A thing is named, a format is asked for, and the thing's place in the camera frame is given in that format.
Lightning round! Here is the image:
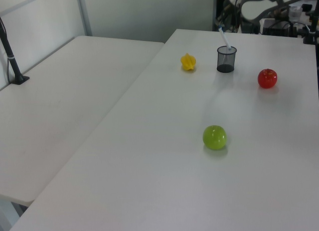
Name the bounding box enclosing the green toy apple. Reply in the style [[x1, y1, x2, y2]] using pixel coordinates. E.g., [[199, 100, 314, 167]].
[[202, 125, 228, 150]]

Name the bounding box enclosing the gray metal partition post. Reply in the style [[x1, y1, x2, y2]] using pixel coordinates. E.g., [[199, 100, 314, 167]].
[[75, 0, 93, 37]]

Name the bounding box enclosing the yellow toy starfruit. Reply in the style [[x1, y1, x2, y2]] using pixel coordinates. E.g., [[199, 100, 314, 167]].
[[180, 53, 197, 72]]

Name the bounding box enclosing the white side table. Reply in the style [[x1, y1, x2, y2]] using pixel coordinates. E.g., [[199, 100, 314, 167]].
[[0, 35, 165, 231]]

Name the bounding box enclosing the gray metal partition rail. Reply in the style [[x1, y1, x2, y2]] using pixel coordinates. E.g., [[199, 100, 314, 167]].
[[0, 0, 54, 17]]

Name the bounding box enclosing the black box device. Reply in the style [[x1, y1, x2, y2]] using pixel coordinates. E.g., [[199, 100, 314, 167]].
[[262, 18, 299, 37]]

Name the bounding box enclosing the blue and white marker pen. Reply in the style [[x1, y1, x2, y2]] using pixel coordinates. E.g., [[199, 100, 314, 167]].
[[218, 26, 232, 52]]

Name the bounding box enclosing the dark equipment block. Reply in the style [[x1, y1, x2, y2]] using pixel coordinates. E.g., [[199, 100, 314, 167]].
[[240, 21, 260, 34]]

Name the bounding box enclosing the black mesh pen cup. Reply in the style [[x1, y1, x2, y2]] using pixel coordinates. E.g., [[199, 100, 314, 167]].
[[216, 46, 238, 73]]

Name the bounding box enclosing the clear plastic cup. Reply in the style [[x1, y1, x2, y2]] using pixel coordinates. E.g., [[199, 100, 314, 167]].
[[289, 6, 303, 18]]

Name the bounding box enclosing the gray gripper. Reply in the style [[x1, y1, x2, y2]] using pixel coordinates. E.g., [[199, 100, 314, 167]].
[[215, 0, 240, 30]]

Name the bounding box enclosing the red toy apple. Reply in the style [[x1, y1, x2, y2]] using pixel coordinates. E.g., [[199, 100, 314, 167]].
[[257, 68, 278, 89]]

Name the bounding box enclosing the black camera pole with base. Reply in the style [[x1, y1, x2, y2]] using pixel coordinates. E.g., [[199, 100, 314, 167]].
[[0, 16, 30, 85]]

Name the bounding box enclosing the black clamp stand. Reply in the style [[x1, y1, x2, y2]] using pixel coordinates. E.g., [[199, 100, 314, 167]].
[[303, 0, 319, 45]]

